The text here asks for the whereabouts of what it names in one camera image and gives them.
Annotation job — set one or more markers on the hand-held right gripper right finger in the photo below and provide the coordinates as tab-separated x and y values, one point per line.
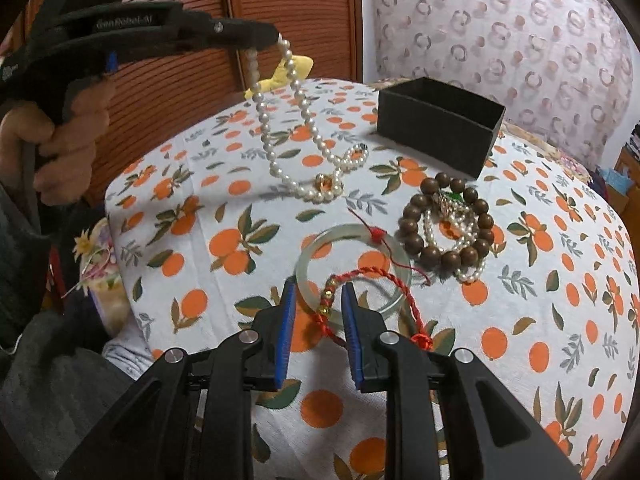
353	345

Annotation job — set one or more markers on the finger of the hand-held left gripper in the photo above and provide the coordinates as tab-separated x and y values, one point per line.
235	32

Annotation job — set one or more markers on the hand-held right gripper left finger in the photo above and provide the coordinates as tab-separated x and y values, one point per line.
284	345

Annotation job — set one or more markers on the black jewelry box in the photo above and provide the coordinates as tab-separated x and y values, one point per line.
440	125

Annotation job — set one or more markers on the person's left forearm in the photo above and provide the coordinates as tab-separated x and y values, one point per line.
20	260

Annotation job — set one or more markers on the person's left hand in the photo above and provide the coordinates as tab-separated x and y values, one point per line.
70	152

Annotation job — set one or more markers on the yellow plush toy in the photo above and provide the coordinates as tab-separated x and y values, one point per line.
295	66

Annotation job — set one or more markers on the wooden slatted wardrobe door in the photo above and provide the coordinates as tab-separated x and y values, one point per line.
160	110
300	5

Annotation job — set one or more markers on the orange fruit print tablecloth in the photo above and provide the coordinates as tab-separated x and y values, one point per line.
225	185

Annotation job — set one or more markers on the floral fabric bag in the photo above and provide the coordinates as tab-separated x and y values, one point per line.
95	265

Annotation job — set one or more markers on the person's grey trousers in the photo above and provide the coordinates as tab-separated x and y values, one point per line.
55	400

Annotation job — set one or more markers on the floral bed cover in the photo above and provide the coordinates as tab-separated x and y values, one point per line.
555	152

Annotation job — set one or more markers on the light blue packet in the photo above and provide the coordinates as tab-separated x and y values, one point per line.
614	180

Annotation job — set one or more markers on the wooden cabinet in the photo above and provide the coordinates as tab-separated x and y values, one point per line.
631	180

